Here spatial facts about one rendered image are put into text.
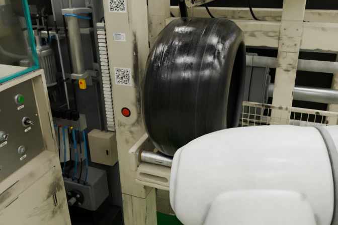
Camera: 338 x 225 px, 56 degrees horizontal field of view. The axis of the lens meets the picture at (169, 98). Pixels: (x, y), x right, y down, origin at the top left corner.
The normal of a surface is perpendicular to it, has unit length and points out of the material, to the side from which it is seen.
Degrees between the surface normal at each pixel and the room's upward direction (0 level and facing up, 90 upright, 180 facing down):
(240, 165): 41
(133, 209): 90
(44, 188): 90
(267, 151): 26
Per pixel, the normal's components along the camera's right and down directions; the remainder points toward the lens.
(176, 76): -0.33, -0.12
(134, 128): -0.36, 0.36
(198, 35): -0.19, -0.65
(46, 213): 0.93, 0.12
